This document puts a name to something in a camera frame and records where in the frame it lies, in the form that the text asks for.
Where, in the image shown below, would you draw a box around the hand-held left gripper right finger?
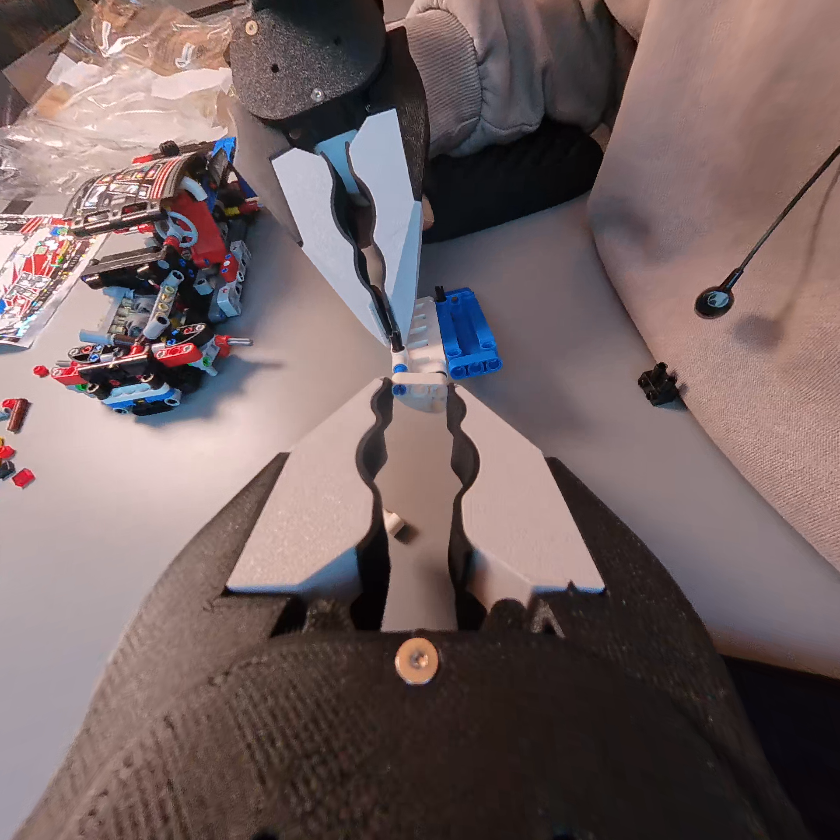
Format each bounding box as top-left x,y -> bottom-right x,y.
446,385 -> 606,611

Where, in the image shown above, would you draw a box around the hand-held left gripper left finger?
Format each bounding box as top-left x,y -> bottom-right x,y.
225,377 -> 395,605

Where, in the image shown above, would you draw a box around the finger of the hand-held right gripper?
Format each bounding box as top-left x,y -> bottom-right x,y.
270,146 -> 397,350
346,108 -> 426,345

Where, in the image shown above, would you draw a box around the blue and white lego panel assembly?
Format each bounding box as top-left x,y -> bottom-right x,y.
390,285 -> 504,382

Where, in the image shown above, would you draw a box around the white triangular lego beam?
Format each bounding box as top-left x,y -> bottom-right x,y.
391,371 -> 451,414

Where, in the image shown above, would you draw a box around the person's right forearm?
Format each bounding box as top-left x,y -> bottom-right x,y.
403,0 -> 639,160

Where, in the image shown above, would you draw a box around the partly built lego car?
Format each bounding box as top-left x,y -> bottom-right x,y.
50,136 -> 262,419

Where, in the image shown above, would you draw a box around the small black lego piece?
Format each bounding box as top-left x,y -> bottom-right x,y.
637,361 -> 682,407

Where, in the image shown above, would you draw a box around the lego sticker sheet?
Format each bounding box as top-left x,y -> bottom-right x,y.
0,212 -> 110,349

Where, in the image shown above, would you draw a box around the black padded wrist rest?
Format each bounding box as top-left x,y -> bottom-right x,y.
422,120 -> 606,245

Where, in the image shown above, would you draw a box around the crumpled clear plastic bags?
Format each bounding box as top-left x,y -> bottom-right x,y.
0,0 -> 242,186

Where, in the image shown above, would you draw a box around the black cord with round end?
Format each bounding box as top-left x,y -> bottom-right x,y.
693,144 -> 840,321

